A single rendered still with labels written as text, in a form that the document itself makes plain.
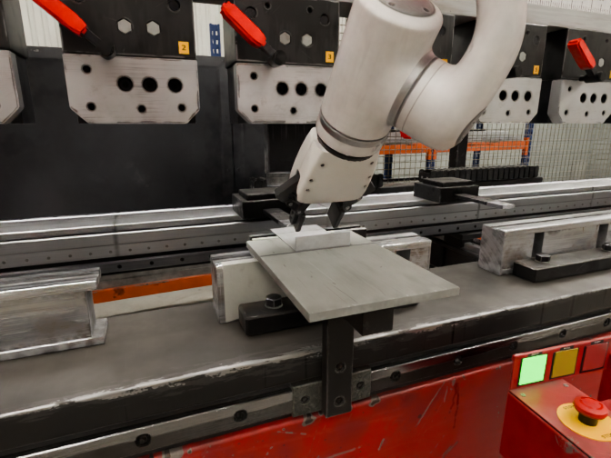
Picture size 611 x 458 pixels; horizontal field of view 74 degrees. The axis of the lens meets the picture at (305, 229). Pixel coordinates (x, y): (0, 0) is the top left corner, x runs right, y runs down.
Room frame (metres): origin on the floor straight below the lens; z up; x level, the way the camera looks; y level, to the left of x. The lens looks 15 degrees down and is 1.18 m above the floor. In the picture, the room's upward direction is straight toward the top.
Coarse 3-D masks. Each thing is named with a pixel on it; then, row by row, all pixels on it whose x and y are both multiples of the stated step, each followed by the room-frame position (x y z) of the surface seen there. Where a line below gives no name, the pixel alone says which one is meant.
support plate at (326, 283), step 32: (256, 256) 0.54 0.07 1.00; (288, 256) 0.52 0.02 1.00; (320, 256) 0.52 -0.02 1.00; (352, 256) 0.52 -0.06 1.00; (384, 256) 0.52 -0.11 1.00; (288, 288) 0.41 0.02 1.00; (320, 288) 0.41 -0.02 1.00; (352, 288) 0.41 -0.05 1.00; (384, 288) 0.41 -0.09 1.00; (416, 288) 0.41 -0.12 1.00; (448, 288) 0.41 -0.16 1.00; (320, 320) 0.36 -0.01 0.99
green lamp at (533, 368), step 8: (528, 360) 0.54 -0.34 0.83; (536, 360) 0.54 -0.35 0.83; (544, 360) 0.55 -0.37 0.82; (528, 368) 0.54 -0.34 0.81; (536, 368) 0.55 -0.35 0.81; (544, 368) 0.55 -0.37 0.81; (520, 376) 0.54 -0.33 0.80; (528, 376) 0.54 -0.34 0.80; (536, 376) 0.55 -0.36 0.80; (520, 384) 0.54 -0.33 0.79
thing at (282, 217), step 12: (240, 192) 0.87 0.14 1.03; (252, 192) 0.84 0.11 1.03; (264, 192) 0.84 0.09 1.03; (240, 204) 0.81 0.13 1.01; (252, 204) 0.81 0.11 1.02; (264, 204) 0.81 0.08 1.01; (276, 204) 0.82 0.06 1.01; (240, 216) 0.82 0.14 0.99; (252, 216) 0.81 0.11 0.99; (264, 216) 0.81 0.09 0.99; (276, 216) 0.74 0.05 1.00; (288, 216) 0.74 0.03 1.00
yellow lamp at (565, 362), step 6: (576, 348) 0.57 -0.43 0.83; (558, 354) 0.56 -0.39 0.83; (564, 354) 0.56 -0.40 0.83; (570, 354) 0.56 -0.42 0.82; (576, 354) 0.57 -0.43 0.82; (558, 360) 0.56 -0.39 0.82; (564, 360) 0.56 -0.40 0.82; (570, 360) 0.56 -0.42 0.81; (558, 366) 0.56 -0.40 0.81; (564, 366) 0.56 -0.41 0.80; (570, 366) 0.56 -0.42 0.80; (552, 372) 0.56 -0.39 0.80; (558, 372) 0.56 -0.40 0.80; (564, 372) 0.56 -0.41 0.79; (570, 372) 0.57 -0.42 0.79
